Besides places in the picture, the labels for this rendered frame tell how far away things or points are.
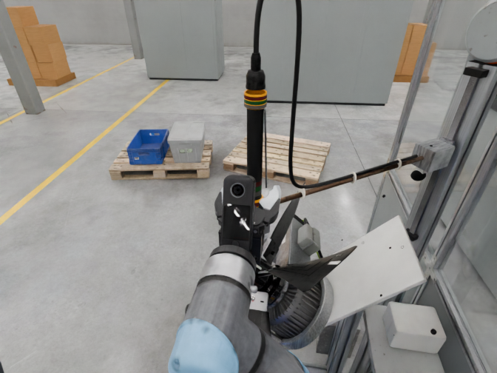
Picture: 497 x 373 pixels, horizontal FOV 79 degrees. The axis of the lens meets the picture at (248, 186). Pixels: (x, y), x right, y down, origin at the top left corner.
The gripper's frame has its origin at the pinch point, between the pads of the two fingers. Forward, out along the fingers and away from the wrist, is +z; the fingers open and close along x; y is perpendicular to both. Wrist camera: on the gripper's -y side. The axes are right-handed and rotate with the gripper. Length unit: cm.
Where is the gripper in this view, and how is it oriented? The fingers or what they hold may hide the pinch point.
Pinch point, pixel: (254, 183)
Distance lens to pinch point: 58.9
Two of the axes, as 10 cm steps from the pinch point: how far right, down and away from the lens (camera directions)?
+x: 9.8, 1.1, -1.4
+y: -0.1, 8.3, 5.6
